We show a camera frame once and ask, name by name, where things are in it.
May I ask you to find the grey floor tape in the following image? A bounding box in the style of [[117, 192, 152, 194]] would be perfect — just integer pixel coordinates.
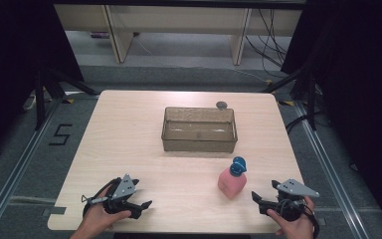
[[41, 206, 68, 217]]

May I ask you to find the aluminium floor rail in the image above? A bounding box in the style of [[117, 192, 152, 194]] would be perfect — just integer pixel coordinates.
[[0, 99, 65, 239], [292, 100, 370, 239]]

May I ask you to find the clear brown plastic bin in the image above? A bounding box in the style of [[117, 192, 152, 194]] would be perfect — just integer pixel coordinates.
[[160, 106, 239, 154]]

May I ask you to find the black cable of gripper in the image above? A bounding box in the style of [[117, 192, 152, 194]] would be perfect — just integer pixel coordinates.
[[302, 203, 321, 239], [82, 176, 122, 217]]

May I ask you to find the black metal stand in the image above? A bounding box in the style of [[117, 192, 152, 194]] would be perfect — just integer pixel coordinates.
[[262, 65, 318, 131], [34, 64, 99, 131]]

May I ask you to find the black floor cable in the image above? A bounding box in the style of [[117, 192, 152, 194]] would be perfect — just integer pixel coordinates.
[[285, 112, 314, 134]]

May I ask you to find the black curtain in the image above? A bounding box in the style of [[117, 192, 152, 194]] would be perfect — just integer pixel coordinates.
[[0, 0, 85, 167], [280, 0, 382, 231]]

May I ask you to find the beige wooden desk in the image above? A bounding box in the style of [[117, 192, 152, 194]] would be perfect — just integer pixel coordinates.
[[53, 3, 303, 66]]

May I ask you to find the bundle of black cables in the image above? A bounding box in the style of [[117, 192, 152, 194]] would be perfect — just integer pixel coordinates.
[[244, 8, 288, 70]]

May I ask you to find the person's right hand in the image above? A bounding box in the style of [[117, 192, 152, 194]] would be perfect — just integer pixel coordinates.
[[266, 195, 315, 235]]

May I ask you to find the pink bottle with blue pump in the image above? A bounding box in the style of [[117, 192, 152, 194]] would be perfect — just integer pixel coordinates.
[[217, 155, 248, 200]]

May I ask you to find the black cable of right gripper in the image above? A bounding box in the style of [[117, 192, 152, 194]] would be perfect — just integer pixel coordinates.
[[302, 203, 321, 239]]

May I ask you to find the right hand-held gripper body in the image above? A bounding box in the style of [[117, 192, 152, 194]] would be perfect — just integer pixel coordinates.
[[268, 177, 321, 223]]

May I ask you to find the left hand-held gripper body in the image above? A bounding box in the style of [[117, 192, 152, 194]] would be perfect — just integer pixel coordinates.
[[81, 173, 139, 219]]

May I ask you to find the person's left hand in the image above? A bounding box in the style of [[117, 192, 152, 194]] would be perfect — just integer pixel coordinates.
[[79, 185, 132, 234]]

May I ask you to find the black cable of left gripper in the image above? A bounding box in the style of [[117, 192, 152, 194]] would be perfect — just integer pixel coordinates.
[[82, 176, 122, 217]]

